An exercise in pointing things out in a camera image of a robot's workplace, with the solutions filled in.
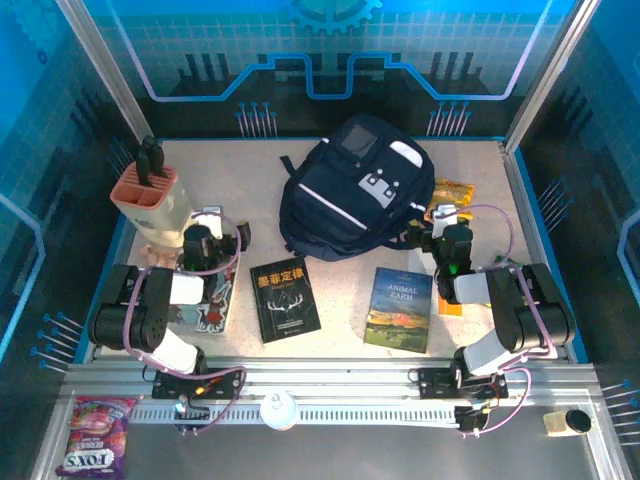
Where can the black controller board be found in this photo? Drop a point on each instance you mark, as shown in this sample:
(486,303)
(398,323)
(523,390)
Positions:
(472,420)
(192,415)

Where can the blue Animal Farm book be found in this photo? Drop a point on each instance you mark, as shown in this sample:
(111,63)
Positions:
(399,310)

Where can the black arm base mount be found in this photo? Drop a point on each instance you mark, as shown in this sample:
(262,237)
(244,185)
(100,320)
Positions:
(435,384)
(170,387)

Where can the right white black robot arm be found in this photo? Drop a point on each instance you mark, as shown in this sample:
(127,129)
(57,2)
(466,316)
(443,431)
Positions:
(520,310)

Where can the yellow sponge block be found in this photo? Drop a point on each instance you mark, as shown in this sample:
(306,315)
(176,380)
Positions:
(555,423)

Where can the yellow snack bag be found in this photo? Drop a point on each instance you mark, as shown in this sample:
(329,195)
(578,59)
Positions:
(452,192)

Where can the white round lid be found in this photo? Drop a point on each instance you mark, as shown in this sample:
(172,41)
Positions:
(278,410)

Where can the orange notebook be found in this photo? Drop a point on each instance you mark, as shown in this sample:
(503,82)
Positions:
(450,306)

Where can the aluminium frame post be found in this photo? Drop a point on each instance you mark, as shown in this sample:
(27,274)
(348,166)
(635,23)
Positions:
(100,60)
(555,60)

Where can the cream pink knife block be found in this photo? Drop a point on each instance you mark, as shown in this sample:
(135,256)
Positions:
(160,210)

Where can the purple Fox's candy bag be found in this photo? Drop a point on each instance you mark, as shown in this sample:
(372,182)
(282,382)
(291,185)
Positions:
(95,435)

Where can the aluminium front rail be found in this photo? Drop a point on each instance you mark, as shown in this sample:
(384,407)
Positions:
(325,377)

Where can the black book orange Chinese title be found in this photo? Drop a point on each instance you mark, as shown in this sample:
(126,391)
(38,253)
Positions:
(285,300)

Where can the navy blue backpack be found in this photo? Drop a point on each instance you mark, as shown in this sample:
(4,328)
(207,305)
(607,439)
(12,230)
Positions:
(345,200)

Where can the green snack packet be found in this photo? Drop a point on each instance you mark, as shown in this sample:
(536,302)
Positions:
(501,259)

